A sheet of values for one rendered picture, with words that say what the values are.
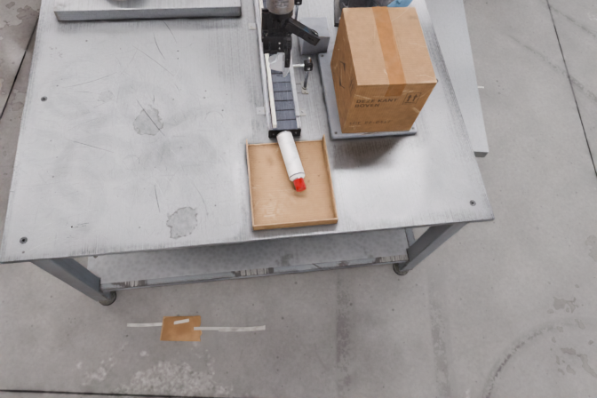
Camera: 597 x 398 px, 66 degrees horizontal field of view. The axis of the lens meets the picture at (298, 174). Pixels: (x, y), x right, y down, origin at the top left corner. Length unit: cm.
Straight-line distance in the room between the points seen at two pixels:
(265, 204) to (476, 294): 134
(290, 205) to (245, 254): 63
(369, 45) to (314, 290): 123
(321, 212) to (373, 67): 47
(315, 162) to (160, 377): 119
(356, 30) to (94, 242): 100
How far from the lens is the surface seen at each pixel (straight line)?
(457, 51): 194
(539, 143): 298
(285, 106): 156
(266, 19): 133
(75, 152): 162
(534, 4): 371
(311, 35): 134
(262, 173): 148
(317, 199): 145
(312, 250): 204
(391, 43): 147
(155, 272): 204
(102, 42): 186
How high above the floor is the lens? 216
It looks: 64 degrees down
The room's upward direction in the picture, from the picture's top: 11 degrees clockwise
